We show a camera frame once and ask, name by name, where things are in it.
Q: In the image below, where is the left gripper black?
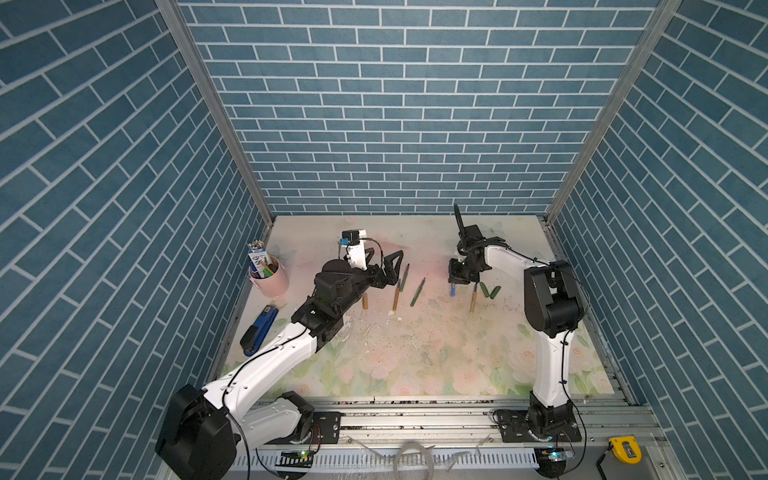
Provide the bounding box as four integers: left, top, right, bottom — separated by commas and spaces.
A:
332, 246, 401, 318

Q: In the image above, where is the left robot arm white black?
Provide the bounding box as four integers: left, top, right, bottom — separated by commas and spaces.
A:
155, 251, 404, 479

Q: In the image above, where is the box in pen cup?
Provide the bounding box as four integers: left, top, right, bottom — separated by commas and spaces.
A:
248, 241, 274, 279

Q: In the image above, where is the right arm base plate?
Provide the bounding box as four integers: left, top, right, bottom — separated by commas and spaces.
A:
490, 406, 582, 444

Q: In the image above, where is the light green pen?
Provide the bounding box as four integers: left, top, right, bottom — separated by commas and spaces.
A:
410, 276, 426, 307

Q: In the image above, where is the dark green pen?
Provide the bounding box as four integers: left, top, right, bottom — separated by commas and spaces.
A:
398, 263, 410, 292

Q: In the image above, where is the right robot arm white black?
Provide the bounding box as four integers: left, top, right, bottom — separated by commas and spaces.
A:
448, 215, 586, 441

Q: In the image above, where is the blue stapler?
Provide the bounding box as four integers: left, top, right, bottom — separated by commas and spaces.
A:
239, 305, 279, 357

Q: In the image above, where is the brown pen right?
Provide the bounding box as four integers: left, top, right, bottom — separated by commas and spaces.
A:
469, 283, 479, 314

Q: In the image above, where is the green pen cap left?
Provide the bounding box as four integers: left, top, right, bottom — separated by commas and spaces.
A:
479, 281, 490, 298

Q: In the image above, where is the yellow tape measure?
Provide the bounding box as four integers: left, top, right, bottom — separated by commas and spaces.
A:
609, 435, 642, 465

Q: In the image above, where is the pink pen holder cup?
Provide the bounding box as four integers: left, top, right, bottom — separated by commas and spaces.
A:
249, 259, 289, 298

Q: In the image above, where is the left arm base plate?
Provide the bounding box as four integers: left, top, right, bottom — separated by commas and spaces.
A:
268, 411, 342, 446

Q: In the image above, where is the aluminium rail frame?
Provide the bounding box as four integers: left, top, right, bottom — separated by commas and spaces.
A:
221, 401, 683, 479

